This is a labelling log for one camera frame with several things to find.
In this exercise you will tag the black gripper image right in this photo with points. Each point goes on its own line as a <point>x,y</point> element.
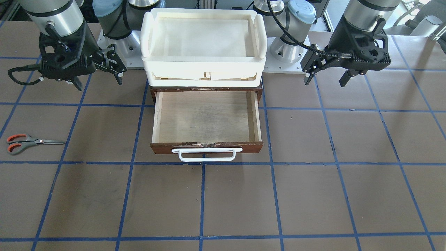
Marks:
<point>337,42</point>

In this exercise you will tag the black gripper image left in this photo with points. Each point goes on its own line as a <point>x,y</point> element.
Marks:
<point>89,42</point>

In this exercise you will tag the grey orange-handled scissors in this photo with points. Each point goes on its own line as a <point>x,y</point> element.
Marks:
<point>19,143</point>

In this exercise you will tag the wooden drawer with white handle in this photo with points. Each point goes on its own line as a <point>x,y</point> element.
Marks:
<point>225,123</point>

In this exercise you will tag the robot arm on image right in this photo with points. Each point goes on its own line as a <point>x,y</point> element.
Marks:
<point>291,21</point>

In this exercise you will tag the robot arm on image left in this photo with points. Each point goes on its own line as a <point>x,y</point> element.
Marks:
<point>118,18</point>

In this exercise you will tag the brown wooden cabinet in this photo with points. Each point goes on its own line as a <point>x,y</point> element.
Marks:
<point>259,90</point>

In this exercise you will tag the white plastic tray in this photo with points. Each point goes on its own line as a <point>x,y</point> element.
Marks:
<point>203,47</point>

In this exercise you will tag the metal base plate image left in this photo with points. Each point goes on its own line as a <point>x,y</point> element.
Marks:
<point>128,49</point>

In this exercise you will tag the metal base plate image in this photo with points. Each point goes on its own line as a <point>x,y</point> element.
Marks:
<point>128,49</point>
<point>283,58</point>

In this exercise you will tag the metal base plate image right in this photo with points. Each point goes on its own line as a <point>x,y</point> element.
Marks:
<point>283,58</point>

